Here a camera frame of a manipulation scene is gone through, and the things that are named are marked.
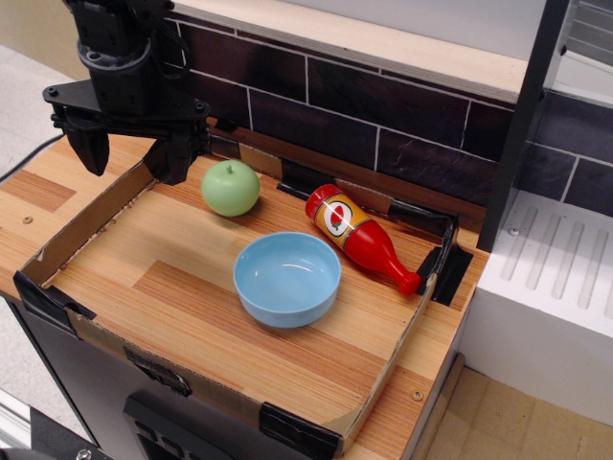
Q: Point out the cardboard fence with black tape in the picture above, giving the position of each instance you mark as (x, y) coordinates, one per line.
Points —
(126, 287)

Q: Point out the black panel under table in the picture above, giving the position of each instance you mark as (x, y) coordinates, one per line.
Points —
(162, 438)

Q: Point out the light blue bowl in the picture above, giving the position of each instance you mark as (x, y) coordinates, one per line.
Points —
(288, 279)

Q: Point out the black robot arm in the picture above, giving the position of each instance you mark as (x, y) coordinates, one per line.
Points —
(120, 24)

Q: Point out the wooden shelf board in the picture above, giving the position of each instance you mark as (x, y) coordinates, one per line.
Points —
(415, 56)

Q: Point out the white ridged drainboard block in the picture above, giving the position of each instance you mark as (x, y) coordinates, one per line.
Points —
(541, 316)

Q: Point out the black vertical post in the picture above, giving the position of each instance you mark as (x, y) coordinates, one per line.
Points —
(545, 58)

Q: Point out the red hot sauce bottle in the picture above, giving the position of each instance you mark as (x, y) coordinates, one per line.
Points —
(360, 237)

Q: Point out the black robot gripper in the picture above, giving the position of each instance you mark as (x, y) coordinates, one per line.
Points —
(127, 94)

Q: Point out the green toy apple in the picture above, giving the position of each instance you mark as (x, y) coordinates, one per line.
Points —
(230, 188)

